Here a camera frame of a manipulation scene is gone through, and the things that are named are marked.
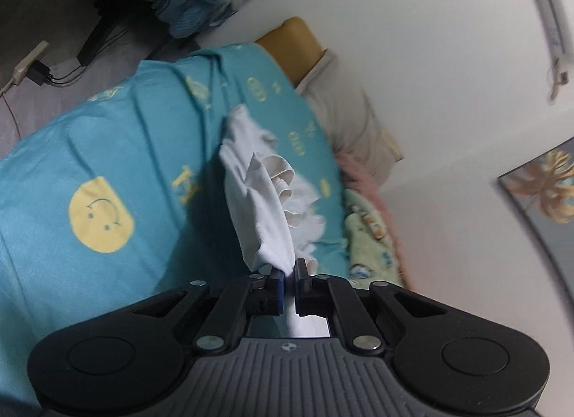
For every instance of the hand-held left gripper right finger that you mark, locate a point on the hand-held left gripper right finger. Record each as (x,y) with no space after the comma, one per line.
(301,291)

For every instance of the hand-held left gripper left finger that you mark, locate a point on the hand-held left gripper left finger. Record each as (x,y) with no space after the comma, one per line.
(280,291)

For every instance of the white shirt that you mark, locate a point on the white shirt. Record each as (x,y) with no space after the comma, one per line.
(260,202)

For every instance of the green cartoon blanket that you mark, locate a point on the green cartoon blanket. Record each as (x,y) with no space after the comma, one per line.
(367,233)

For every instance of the pink fluffy blanket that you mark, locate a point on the pink fluffy blanket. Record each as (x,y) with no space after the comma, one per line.
(363,179)

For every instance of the grey pillow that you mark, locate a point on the grey pillow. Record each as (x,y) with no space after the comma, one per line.
(349,121)

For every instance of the teal printed bed sheet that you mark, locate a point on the teal printed bed sheet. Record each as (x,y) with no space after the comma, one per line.
(134,130)

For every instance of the yellow headboard cushion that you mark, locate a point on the yellow headboard cushion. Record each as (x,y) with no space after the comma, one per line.
(291,45)

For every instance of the framed leaf painting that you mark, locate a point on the framed leaf painting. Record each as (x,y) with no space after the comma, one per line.
(547,193)

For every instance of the black power adapter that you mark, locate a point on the black power adapter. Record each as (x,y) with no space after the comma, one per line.
(39,73)

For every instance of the beige power strip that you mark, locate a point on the beige power strip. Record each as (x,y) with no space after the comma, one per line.
(28,60)

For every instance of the white wall pipe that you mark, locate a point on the white wall pipe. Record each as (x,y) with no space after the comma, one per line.
(554,18)

